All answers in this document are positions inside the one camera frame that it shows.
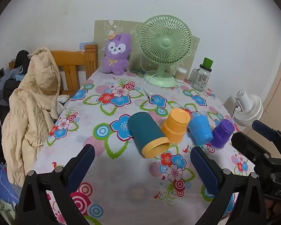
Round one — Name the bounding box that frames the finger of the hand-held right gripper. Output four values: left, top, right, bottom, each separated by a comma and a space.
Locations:
231, 131, 281, 169
252, 120, 281, 151

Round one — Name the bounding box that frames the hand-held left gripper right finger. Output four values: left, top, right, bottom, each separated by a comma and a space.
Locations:
190, 146, 268, 225

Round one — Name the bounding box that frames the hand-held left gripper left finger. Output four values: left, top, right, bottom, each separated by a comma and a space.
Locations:
15, 144, 96, 225

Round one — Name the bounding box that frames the teal cup with yellow rim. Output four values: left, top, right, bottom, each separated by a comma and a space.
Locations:
127, 112, 170, 158

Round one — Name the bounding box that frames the purple cup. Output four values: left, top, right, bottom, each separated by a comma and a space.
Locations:
209, 119, 236, 149

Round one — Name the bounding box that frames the blue cup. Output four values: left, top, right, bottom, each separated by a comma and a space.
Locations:
187, 112, 214, 146

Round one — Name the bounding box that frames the orange cup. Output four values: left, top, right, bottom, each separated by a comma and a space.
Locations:
161, 108, 191, 145

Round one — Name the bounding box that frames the person's right hand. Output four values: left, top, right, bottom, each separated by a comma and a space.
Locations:
264, 199, 281, 219

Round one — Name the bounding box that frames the small white fan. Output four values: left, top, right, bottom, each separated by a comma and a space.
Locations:
231, 89, 264, 127

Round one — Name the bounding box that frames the floral tablecloth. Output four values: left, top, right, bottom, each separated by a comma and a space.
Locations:
33, 67, 256, 225

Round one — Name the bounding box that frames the white crumpled cloth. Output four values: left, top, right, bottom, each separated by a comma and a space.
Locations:
56, 94, 71, 120

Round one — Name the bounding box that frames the beige padded coat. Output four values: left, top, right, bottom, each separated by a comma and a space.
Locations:
2, 47, 61, 188

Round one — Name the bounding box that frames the blue checked bedding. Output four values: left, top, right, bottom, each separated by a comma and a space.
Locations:
0, 161, 22, 217

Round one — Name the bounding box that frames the glass jar mug green lid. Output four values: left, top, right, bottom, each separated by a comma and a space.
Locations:
190, 57, 214, 92

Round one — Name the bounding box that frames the cotton swab container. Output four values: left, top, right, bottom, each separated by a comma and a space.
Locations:
175, 67, 188, 83

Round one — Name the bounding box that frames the purple plush rabbit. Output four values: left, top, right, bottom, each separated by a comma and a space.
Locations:
101, 33, 132, 76

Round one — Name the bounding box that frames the black garment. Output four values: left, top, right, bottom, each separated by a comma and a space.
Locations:
14, 50, 31, 71

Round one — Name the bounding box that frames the green desk fan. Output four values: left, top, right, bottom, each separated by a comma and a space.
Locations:
138, 15, 192, 88

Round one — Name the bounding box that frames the green patterned board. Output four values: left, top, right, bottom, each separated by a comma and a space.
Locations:
94, 20, 200, 76

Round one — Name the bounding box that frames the white fan cable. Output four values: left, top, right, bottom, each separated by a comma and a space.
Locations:
144, 71, 157, 102

